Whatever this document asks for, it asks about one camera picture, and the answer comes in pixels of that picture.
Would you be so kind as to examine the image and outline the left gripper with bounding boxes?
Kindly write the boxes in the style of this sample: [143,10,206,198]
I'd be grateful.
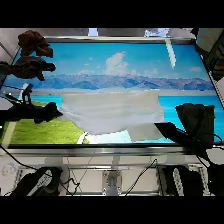
[33,101,64,125]

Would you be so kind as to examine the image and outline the white T-shirt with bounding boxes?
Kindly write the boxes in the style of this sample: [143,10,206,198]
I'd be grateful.
[57,89,166,145]

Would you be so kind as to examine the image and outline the dark brown garment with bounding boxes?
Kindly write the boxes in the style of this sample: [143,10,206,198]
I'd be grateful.
[0,55,57,82]

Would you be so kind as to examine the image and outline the dark grey garment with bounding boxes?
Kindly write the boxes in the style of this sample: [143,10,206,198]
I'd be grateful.
[174,102,216,146]

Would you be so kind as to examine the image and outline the black cable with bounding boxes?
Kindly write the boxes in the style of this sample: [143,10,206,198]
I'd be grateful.
[0,143,83,197]
[123,158,161,197]

